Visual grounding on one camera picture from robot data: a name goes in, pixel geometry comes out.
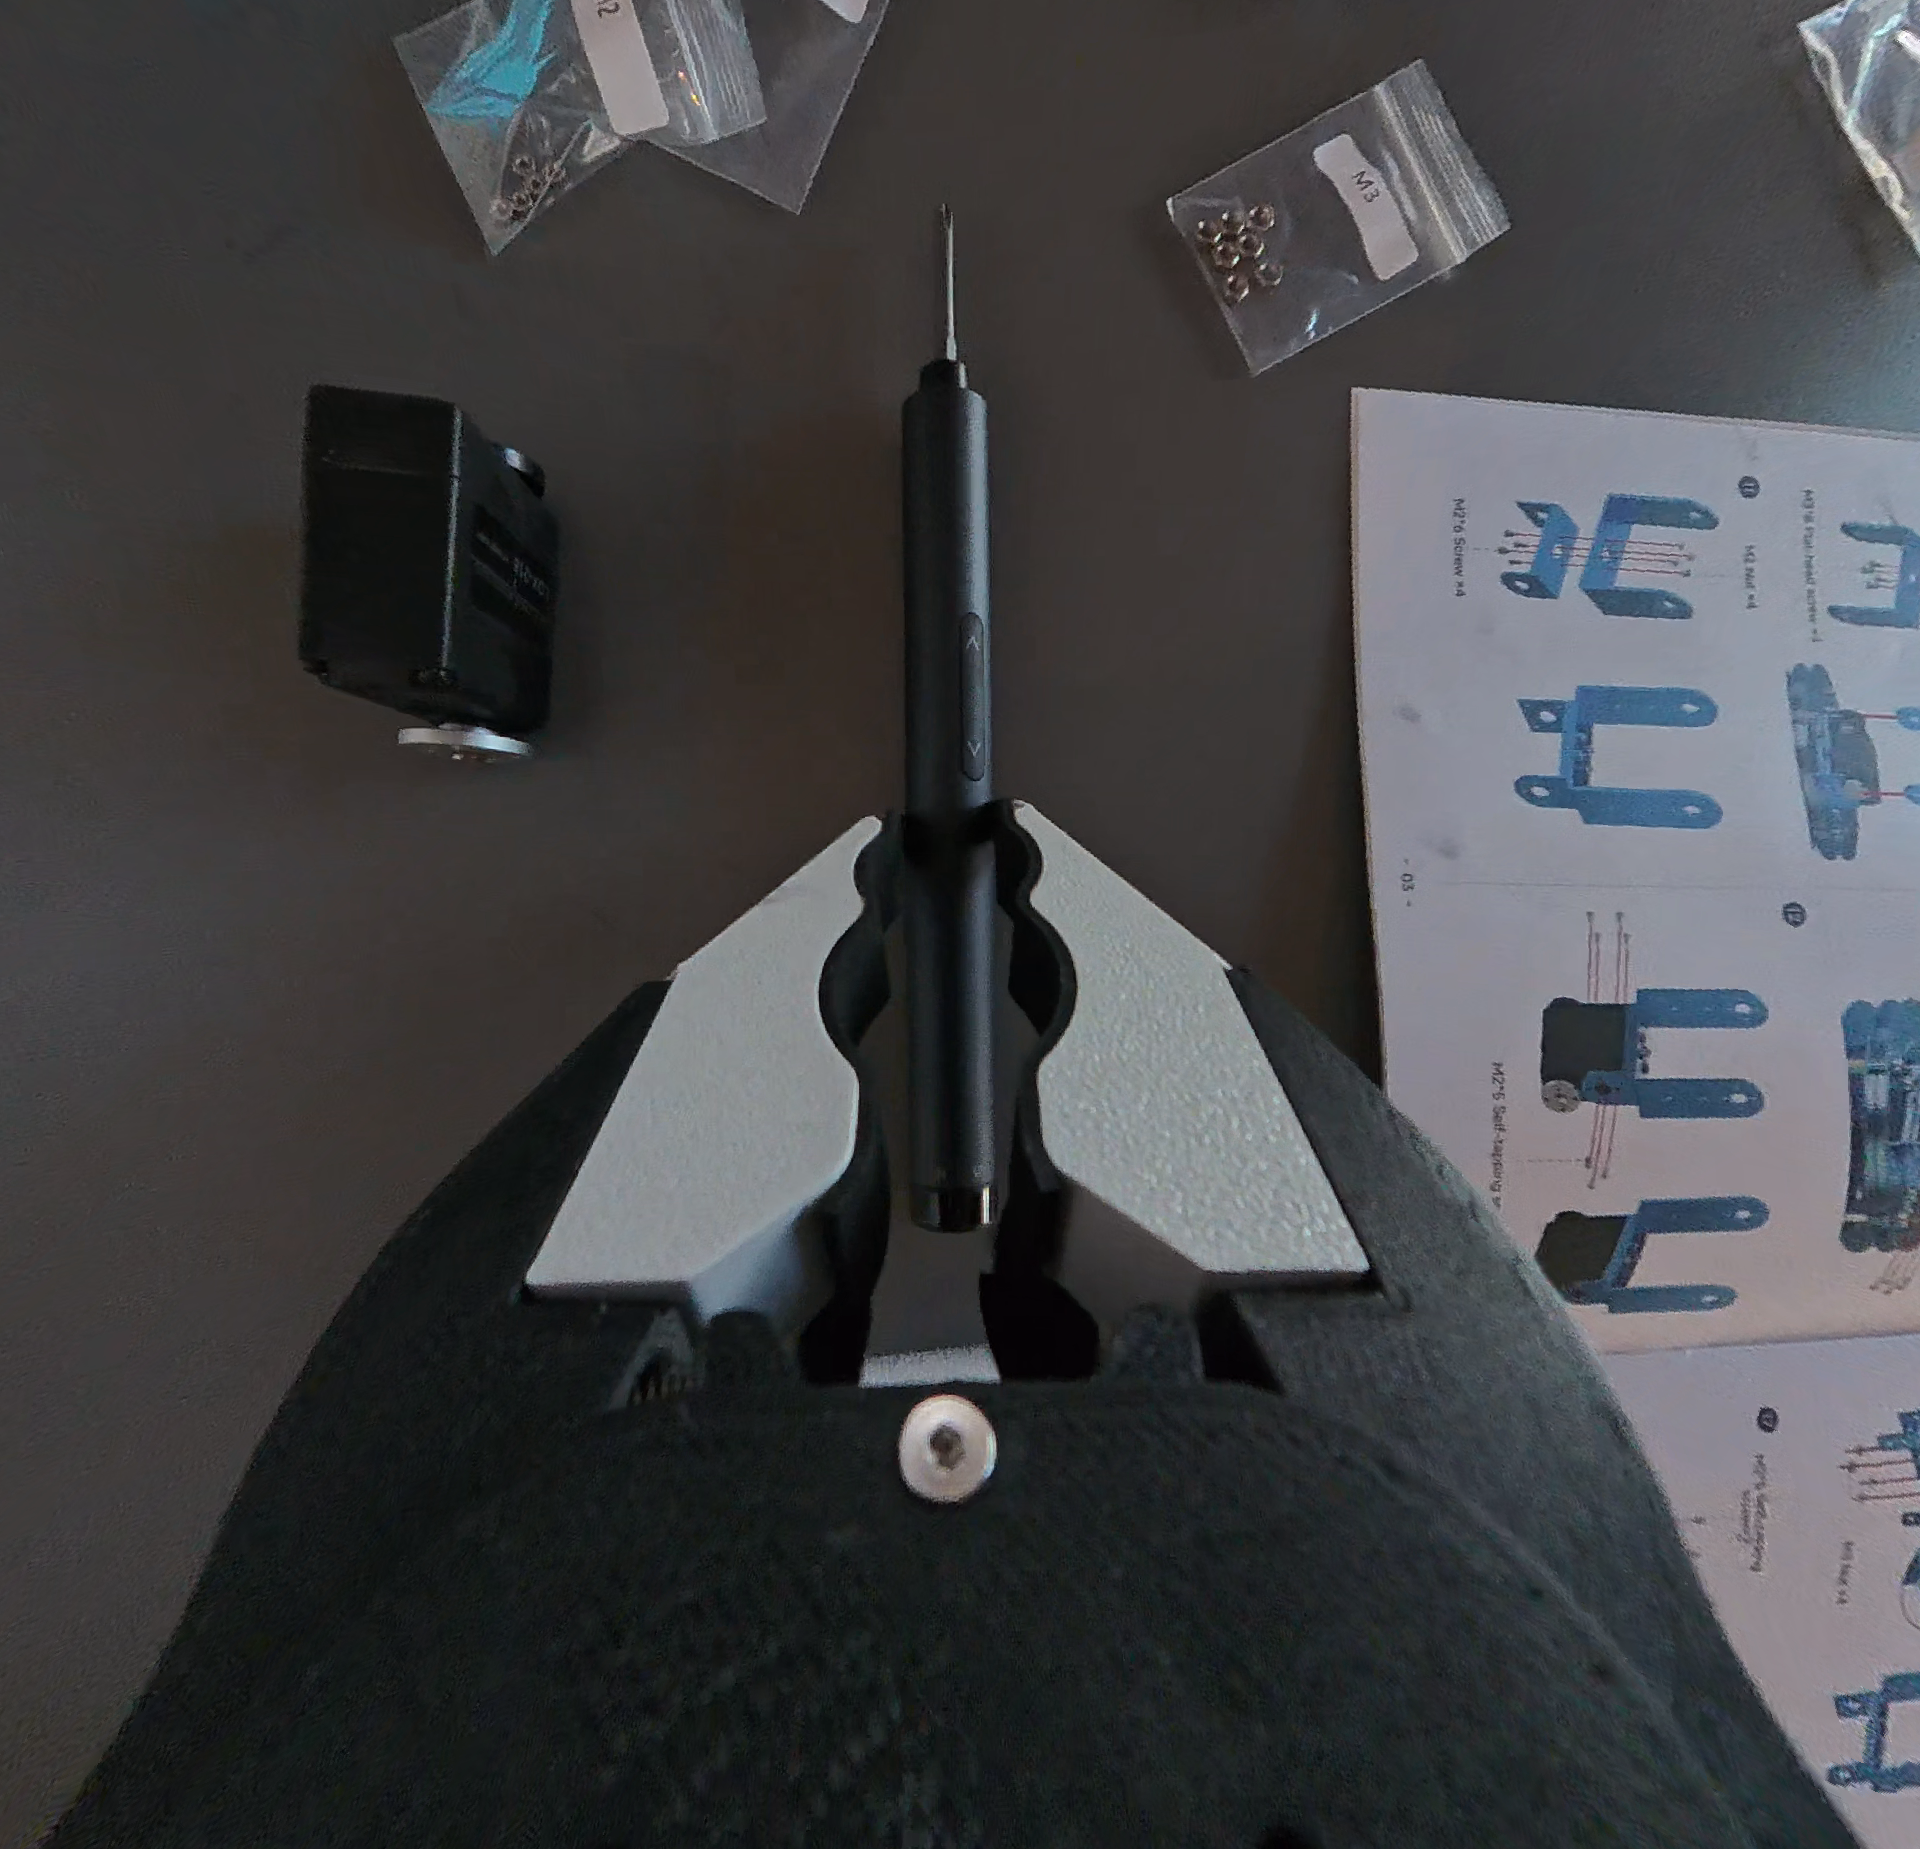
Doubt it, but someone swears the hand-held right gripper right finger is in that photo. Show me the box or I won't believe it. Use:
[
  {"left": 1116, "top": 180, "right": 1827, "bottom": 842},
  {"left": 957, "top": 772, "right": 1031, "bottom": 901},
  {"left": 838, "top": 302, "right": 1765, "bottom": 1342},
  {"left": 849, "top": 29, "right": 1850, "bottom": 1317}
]
[{"left": 983, "top": 797, "right": 1383, "bottom": 1379}]

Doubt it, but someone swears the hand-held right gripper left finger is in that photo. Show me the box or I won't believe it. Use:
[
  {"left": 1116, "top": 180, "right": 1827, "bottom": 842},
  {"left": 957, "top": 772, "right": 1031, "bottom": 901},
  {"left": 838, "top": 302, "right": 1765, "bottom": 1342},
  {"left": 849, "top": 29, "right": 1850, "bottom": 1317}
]
[{"left": 527, "top": 809, "right": 918, "bottom": 1379}]

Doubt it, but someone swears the black electric screwdriver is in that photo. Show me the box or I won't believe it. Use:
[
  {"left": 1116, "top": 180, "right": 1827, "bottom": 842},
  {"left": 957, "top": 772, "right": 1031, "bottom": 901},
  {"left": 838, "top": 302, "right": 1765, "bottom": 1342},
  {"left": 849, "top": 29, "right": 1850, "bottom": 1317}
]
[{"left": 892, "top": 201, "right": 1006, "bottom": 1231}]

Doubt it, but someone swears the dark desk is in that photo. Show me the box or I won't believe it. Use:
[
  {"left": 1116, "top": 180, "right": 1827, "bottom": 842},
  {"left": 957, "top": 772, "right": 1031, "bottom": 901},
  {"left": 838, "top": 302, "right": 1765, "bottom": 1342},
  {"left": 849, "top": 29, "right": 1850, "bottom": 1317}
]
[{"left": 0, "top": 0, "right": 1920, "bottom": 1849}]

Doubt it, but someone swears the white instruction booklet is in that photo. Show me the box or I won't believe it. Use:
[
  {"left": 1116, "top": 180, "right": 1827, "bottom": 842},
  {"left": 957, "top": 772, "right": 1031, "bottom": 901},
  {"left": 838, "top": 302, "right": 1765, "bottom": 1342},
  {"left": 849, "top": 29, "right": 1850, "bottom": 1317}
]
[{"left": 1349, "top": 388, "right": 1920, "bottom": 1849}]

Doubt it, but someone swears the black servo motor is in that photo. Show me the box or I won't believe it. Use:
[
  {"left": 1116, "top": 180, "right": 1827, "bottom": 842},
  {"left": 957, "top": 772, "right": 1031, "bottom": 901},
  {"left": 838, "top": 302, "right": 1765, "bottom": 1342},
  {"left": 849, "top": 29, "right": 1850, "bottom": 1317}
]
[{"left": 298, "top": 384, "right": 561, "bottom": 759}]

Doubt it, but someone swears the plastic bag of tiny nuts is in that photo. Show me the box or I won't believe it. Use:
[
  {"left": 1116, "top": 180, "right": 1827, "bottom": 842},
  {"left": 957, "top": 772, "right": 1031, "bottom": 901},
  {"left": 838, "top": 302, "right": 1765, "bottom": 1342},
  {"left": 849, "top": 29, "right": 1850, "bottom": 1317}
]
[{"left": 393, "top": 0, "right": 768, "bottom": 259}]

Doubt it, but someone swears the plastic bag of small screws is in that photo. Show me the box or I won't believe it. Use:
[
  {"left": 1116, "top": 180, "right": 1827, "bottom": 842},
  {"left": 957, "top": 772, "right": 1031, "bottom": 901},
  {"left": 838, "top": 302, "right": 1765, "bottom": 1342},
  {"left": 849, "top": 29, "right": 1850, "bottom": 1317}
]
[{"left": 641, "top": 0, "right": 918, "bottom": 211}]

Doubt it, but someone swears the clear plastic bag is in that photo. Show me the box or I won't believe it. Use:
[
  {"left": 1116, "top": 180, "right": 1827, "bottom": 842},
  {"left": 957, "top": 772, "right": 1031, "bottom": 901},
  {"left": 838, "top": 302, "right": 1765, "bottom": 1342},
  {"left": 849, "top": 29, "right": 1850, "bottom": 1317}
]
[{"left": 1795, "top": 0, "right": 1920, "bottom": 259}]

